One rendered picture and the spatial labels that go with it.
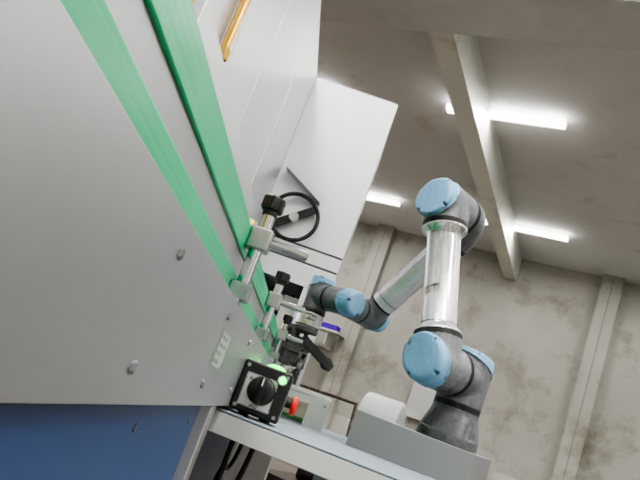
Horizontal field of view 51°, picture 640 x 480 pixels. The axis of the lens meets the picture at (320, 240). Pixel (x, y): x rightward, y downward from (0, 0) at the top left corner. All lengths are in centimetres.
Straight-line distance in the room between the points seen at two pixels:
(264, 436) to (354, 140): 204
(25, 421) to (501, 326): 1093
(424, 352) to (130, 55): 132
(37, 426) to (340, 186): 249
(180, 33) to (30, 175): 16
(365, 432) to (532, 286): 987
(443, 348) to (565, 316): 969
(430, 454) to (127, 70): 131
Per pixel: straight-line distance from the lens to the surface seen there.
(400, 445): 156
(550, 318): 1121
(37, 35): 21
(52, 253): 27
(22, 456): 39
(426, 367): 156
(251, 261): 78
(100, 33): 29
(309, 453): 98
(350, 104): 296
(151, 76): 36
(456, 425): 167
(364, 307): 186
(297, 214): 273
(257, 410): 108
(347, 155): 287
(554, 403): 1096
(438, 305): 163
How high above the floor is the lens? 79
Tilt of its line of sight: 14 degrees up
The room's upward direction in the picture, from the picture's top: 20 degrees clockwise
